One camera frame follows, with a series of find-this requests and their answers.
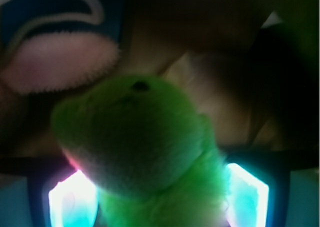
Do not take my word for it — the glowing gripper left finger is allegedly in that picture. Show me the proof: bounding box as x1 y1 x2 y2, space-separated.
48 170 99 227

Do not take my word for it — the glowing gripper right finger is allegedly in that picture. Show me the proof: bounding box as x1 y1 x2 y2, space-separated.
226 163 269 227

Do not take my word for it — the green plush animal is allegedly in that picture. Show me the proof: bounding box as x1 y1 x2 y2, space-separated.
50 75 227 227

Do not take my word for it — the brown paper bag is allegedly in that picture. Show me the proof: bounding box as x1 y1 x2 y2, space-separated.
119 0 320 151

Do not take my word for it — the pink plush bunny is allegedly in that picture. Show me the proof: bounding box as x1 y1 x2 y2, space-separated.
0 0 121 96

